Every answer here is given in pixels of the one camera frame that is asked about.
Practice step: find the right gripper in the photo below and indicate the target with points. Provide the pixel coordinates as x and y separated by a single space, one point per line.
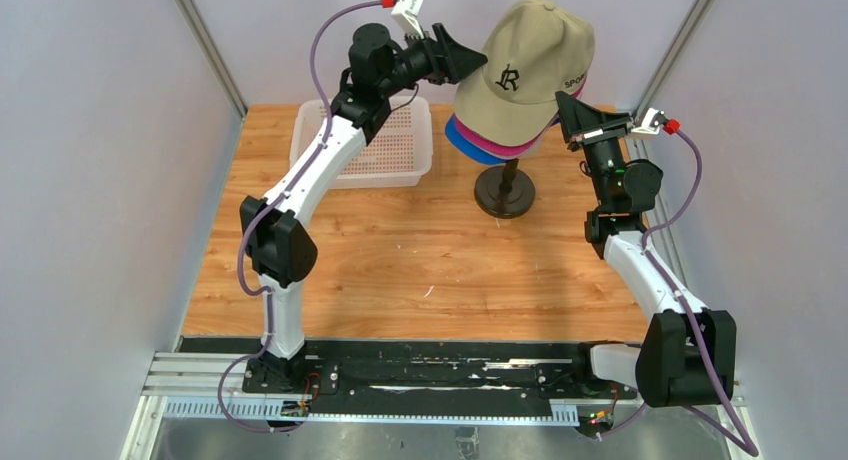
577 120

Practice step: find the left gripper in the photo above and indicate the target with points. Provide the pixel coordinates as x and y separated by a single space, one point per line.
457 60

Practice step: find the light pink baseball cap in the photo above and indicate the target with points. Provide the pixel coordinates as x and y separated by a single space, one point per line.
504 151

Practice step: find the blue baseball cap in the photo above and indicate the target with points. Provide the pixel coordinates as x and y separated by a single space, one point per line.
467 148

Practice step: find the khaki baseball cap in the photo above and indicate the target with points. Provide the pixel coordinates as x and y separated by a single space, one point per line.
536 50

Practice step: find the magenta baseball cap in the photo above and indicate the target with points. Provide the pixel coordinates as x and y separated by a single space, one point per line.
506 114

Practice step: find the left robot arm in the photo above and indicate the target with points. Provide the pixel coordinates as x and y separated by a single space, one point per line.
275 226

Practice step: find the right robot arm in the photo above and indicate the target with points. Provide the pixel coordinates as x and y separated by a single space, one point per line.
687 357

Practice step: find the dark wooden mannequin stand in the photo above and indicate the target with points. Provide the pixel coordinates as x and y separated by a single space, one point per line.
504 191

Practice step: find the white plastic basket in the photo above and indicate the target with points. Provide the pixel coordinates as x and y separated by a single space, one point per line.
399 155

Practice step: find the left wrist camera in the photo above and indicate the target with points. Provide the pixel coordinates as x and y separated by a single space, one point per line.
405 13

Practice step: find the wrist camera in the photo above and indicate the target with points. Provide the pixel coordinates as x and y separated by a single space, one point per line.
405 13
653 121

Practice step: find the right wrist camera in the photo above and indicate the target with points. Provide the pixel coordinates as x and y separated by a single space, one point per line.
653 121

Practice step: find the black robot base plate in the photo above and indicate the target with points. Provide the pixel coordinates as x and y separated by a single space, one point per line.
418 381

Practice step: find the aluminium frame rail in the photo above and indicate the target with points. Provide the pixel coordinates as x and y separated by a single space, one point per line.
182 384

